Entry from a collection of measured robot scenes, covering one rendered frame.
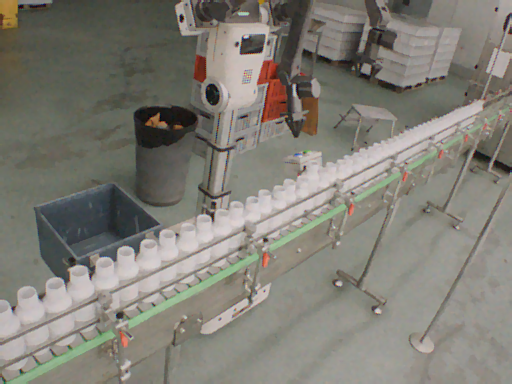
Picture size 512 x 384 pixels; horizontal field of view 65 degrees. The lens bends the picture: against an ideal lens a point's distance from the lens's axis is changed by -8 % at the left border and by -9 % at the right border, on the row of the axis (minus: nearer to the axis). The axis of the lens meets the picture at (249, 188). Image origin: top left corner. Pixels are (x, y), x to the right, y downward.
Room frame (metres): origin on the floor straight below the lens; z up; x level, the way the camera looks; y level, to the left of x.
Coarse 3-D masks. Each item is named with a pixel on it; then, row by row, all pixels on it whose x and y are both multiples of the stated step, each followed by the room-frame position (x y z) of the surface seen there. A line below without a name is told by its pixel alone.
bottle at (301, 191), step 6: (300, 180) 1.20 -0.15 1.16; (306, 180) 1.22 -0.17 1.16; (300, 186) 1.19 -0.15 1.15; (306, 186) 1.20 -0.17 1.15; (294, 192) 1.19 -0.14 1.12; (300, 192) 1.19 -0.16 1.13; (306, 192) 1.20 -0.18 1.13; (300, 198) 1.18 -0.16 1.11; (300, 204) 1.18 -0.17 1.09; (294, 210) 1.18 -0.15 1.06; (300, 210) 1.19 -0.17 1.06; (294, 216) 1.18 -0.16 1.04; (294, 222) 1.18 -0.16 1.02; (300, 222) 1.20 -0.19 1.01
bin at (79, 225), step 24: (96, 192) 1.25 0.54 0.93; (120, 192) 1.27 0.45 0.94; (48, 216) 1.10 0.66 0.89; (72, 216) 1.17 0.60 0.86; (96, 216) 1.25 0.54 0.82; (120, 216) 1.27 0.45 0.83; (144, 216) 1.18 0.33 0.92; (48, 240) 1.01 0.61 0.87; (72, 240) 1.17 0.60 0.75; (96, 240) 1.22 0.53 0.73; (120, 240) 1.25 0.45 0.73; (48, 264) 1.03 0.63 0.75
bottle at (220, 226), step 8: (216, 216) 0.93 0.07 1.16; (224, 216) 0.95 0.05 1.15; (216, 224) 0.92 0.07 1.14; (224, 224) 0.92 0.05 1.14; (216, 232) 0.91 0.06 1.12; (224, 232) 0.91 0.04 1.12; (216, 248) 0.91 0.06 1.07; (224, 248) 0.92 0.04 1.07; (216, 256) 0.91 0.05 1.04; (216, 264) 0.91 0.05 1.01
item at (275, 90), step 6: (276, 66) 4.69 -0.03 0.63; (270, 72) 4.63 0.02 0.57; (270, 78) 4.64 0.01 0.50; (276, 78) 4.67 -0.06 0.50; (270, 84) 4.00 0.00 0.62; (276, 84) 4.08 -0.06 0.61; (270, 90) 4.01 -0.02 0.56; (276, 90) 4.10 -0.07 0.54; (282, 90) 4.18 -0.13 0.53; (270, 96) 4.02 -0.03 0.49; (276, 96) 4.11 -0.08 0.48; (282, 96) 4.19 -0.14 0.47
